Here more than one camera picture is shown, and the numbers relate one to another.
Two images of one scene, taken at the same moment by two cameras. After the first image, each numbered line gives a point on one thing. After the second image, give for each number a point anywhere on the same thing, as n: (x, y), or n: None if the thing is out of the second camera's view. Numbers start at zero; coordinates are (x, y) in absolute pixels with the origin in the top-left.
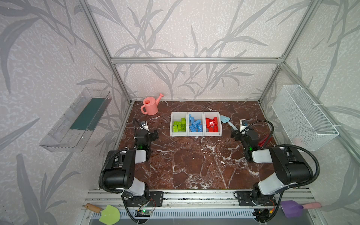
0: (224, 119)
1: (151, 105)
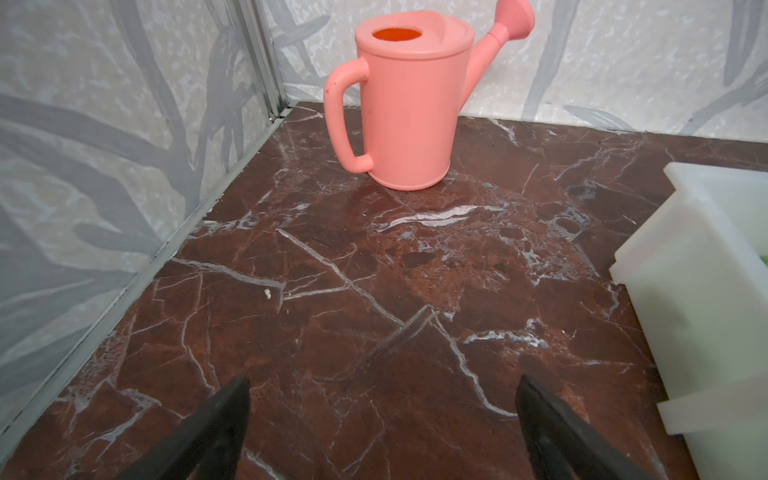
0: None
1: (420, 71)
